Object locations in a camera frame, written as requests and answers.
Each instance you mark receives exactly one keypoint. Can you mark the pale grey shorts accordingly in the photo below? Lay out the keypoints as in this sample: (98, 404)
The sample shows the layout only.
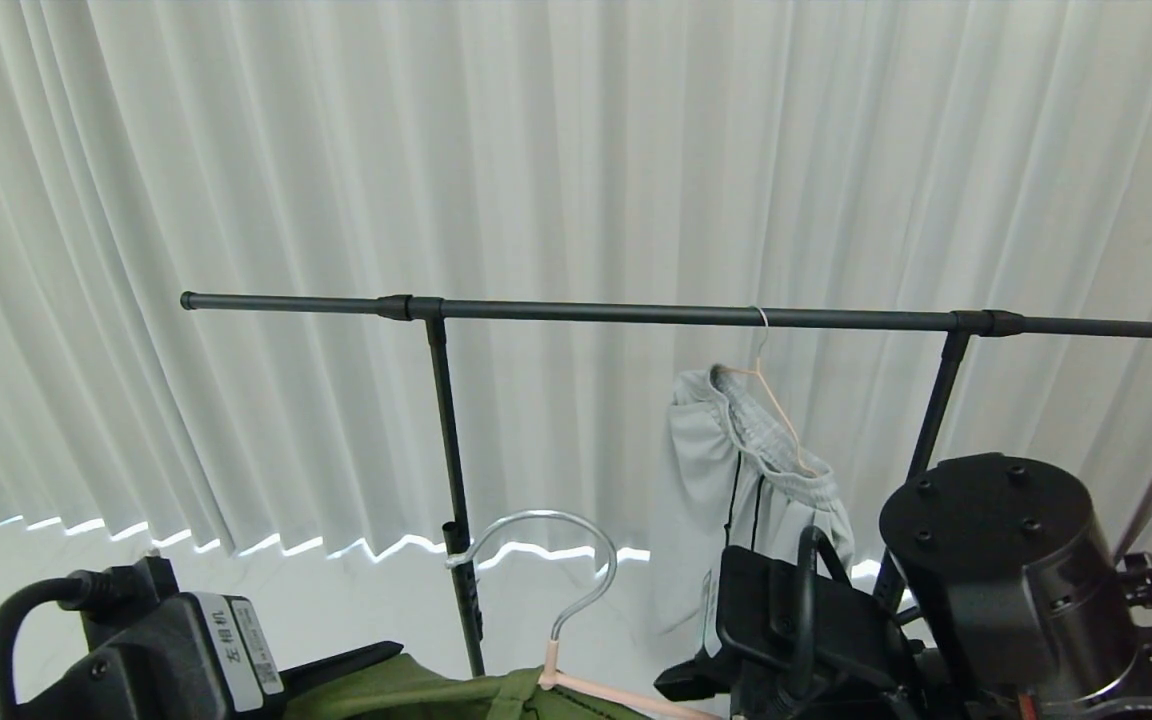
(706, 480)

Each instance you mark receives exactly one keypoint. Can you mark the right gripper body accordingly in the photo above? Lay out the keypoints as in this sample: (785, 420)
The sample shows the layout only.
(816, 700)

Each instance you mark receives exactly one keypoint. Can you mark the pink clothes hanger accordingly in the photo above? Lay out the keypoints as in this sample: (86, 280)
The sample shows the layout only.
(776, 415)
(608, 575)

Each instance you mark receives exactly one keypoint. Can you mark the white curtain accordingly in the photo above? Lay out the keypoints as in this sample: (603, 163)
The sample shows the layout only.
(536, 150)

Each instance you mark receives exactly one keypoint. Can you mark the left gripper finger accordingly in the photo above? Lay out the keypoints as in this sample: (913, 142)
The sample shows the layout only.
(346, 665)

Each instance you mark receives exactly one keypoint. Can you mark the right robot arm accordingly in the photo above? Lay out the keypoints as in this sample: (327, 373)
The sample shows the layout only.
(996, 560)

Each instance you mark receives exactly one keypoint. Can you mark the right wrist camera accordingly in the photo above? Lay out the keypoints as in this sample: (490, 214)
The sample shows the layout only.
(776, 600)

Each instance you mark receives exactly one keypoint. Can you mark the black clothes rack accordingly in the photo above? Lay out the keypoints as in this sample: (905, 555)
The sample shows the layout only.
(636, 314)

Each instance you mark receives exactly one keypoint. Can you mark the green garment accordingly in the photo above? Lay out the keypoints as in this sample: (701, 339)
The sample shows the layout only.
(416, 695)

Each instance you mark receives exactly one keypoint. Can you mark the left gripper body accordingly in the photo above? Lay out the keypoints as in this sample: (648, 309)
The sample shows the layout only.
(166, 670)

